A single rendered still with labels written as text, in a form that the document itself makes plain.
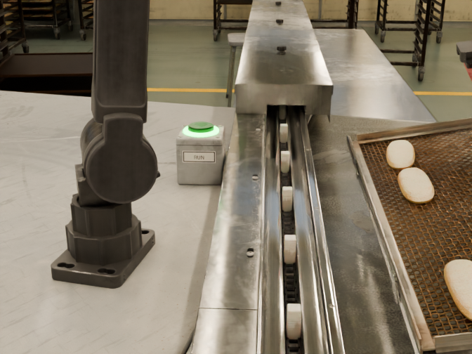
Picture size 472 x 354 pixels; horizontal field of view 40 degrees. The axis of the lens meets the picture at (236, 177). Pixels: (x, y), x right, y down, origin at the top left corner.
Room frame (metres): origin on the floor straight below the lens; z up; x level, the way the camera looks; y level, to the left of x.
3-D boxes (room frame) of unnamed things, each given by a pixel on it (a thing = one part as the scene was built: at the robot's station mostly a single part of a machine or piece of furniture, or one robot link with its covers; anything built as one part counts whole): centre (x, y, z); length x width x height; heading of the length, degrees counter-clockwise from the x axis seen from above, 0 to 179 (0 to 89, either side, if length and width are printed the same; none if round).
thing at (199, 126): (0.95, 0.05, 0.90); 0.04 x 0.04 x 0.02
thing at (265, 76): (1.78, -0.12, 0.89); 1.25 x 0.18 x 0.09; 177
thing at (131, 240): (0.69, 0.16, 0.86); 0.12 x 0.09 x 0.08; 165
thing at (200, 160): (0.95, 0.05, 0.84); 0.08 x 0.08 x 0.11; 87
